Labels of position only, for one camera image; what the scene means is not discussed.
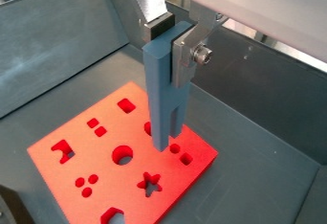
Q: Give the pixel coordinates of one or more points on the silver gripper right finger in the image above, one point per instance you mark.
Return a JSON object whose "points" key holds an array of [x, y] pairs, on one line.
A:
{"points": [[190, 50]]}

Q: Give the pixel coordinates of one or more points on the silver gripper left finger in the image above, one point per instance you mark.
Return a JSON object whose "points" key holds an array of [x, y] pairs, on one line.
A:
{"points": [[155, 18]]}

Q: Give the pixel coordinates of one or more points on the black object at edge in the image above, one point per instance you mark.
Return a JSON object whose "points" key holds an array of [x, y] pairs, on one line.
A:
{"points": [[12, 210]]}

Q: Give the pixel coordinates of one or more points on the grey plastic bin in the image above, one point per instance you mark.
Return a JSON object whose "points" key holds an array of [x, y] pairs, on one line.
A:
{"points": [[258, 107]]}

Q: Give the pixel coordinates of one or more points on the red shape-sorting board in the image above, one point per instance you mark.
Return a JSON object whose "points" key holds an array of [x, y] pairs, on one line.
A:
{"points": [[103, 169]]}

